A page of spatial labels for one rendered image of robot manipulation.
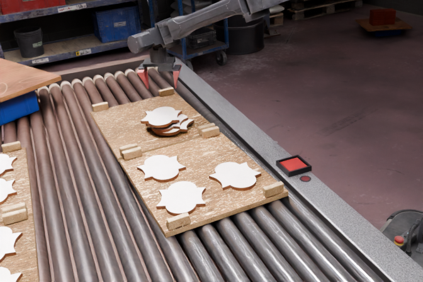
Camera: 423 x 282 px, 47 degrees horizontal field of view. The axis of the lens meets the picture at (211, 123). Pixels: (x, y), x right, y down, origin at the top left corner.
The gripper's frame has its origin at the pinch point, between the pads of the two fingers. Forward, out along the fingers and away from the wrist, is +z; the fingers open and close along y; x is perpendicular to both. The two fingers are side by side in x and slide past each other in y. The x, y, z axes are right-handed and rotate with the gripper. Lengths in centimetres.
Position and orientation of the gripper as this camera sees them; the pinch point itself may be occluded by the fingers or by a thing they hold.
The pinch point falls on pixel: (161, 85)
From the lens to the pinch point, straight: 167.7
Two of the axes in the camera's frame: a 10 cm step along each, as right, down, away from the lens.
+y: 9.9, -0.1, -1.0
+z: 0.6, 8.9, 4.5
